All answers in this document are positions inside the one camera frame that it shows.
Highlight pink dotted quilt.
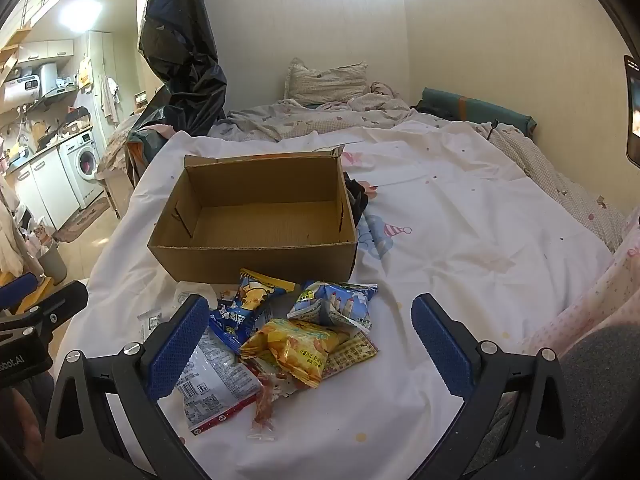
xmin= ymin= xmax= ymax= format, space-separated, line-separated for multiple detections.
xmin=520 ymin=210 xmax=640 ymax=356

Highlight floral pillow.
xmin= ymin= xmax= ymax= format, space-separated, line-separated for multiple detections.
xmin=284 ymin=57 xmax=369 ymax=106

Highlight clear white wrapper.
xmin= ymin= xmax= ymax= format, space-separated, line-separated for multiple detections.
xmin=172 ymin=280 xmax=218 ymax=311

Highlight small white sachet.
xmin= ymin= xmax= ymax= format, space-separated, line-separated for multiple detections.
xmin=137 ymin=310 xmax=163 ymax=341

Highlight white kitchen cabinet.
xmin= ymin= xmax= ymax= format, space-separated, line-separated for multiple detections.
xmin=10 ymin=150 xmax=81 ymax=231

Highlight grey trash bin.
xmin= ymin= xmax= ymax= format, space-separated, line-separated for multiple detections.
xmin=37 ymin=245 xmax=68 ymax=283

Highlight grey trouser leg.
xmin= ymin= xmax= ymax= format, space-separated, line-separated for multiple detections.
xmin=470 ymin=325 xmax=640 ymax=480

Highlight white water heater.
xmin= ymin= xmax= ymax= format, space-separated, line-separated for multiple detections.
xmin=2 ymin=75 xmax=43 ymax=106

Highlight light blue snack packet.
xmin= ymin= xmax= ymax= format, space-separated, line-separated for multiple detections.
xmin=286 ymin=280 xmax=379 ymax=333

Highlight dark cloth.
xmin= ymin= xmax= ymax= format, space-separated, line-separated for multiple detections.
xmin=342 ymin=172 xmax=371 ymax=226

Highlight white red-edged snack packet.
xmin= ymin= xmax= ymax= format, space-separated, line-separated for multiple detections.
xmin=177 ymin=327 xmax=265 ymax=437

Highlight yellow checkered snack packet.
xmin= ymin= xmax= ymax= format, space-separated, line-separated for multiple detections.
xmin=320 ymin=332 xmax=379 ymax=381

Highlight tall white cabinet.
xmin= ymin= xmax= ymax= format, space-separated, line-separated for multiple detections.
xmin=86 ymin=30 xmax=121 ymax=126

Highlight crumpled floral quilt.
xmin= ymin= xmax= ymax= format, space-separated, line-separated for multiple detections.
xmin=207 ymin=80 xmax=626 ymax=253

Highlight red sausage stick packet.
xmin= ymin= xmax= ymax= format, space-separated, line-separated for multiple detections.
xmin=246 ymin=375 xmax=281 ymax=443

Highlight blue yellow snack packet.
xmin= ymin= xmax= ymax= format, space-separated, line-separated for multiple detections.
xmin=207 ymin=268 xmax=297 ymax=356

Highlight green rolled mat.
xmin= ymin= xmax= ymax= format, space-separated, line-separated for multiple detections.
xmin=417 ymin=86 xmax=537 ymax=141

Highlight hanging pale clothes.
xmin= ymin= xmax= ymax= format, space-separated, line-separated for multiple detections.
xmin=0 ymin=175 xmax=31 ymax=281

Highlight brown cardboard box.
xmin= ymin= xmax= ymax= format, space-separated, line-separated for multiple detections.
xmin=146 ymin=144 xmax=359 ymax=283

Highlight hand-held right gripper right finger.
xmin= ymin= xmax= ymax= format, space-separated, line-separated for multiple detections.
xmin=411 ymin=292 xmax=608 ymax=480

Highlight silver range hood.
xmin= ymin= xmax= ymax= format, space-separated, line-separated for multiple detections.
xmin=37 ymin=62 xmax=78 ymax=98

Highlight black plastic bag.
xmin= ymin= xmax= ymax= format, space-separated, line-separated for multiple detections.
xmin=137 ymin=0 xmax=228 ymax=138

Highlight white washing machine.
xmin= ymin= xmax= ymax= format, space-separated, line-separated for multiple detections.
xmin=58 ymin=130 xmax=103 ymax=208

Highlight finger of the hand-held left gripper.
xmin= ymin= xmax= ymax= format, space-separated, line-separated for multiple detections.
xmin=0 ymin=272 xmax=41 ymax=311
xmin=0 ymin=280 xmax=90 ymax=346

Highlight dark screen device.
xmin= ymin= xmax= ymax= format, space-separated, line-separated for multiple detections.
xmin=623 ymin=55 xmax=640 ymax=168

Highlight patterned floor mat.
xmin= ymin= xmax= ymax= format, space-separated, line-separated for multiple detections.
xmin=52 ymin=195 xmax=111 ymax=243

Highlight beige cloth cover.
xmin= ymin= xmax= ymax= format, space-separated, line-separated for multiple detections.
xmin=95 ymin=110 xmax=151 ymax=221

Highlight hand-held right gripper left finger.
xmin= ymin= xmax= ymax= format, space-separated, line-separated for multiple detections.
xmin=42 ymin=294 xmax=211 ymax=480

